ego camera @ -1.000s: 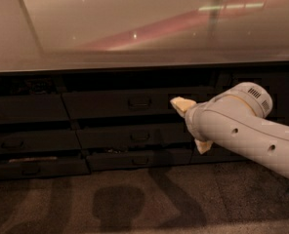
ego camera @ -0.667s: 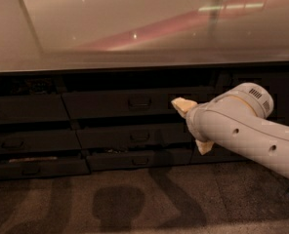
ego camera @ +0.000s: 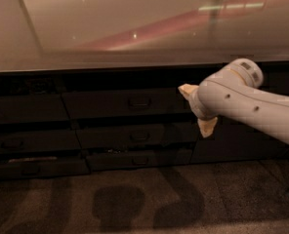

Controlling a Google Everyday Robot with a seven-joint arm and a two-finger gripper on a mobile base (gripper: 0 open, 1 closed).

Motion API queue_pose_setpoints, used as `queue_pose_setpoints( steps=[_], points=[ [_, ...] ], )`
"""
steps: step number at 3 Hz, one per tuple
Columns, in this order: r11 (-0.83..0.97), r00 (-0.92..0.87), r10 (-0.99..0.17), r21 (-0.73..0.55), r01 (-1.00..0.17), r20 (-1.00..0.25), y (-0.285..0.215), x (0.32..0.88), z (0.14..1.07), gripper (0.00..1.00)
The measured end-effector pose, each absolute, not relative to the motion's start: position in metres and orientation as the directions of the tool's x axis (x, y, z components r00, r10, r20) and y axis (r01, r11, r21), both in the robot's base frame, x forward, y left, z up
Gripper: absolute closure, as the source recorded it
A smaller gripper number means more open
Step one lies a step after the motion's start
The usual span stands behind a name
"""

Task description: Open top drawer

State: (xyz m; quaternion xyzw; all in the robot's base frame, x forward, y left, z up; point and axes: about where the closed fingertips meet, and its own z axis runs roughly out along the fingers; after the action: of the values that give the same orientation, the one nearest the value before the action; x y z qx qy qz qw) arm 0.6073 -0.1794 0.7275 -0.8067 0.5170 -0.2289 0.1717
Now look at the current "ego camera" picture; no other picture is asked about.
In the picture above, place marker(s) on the dark cabinet door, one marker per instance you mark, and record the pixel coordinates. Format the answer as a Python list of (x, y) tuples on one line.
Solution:
[(233, 141)]

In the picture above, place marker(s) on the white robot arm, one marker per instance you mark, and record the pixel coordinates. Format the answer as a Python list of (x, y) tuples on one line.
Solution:
[(234, 92)]

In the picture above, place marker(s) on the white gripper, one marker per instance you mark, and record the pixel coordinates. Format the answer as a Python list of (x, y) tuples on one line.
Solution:
[(194, 105)]

